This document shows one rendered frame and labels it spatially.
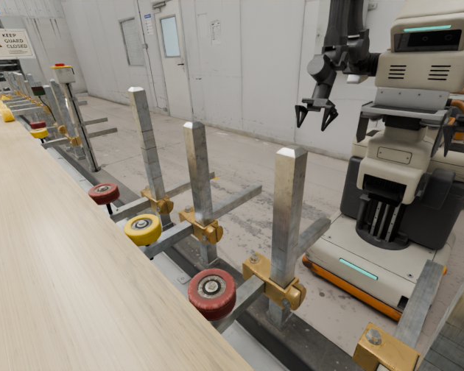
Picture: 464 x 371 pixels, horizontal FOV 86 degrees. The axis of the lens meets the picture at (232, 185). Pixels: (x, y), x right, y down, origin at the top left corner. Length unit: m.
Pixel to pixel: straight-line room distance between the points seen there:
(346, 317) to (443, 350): 1.16
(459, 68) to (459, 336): 0.87
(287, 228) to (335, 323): 1.15
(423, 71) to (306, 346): 0.95
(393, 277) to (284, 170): 1.14
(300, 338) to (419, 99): 0.88
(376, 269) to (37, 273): 1.33
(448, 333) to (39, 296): 0.59
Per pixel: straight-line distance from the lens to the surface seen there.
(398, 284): 1.45
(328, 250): 1.51
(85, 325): 0.47
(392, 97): 1.15
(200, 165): 0.57
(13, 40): 4.50
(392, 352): 0.51
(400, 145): 1.21
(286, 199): 0.41
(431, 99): 1.13
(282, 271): 0.51
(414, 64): 1.15
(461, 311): 0.39
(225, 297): 0.43
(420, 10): 1.12
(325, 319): 1.55
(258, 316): 0.66
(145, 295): 0.47
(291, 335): 0.64
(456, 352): 0.44
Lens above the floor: 1.25
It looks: 28 degrees down
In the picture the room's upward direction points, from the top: 3 degrees counter-clockwise
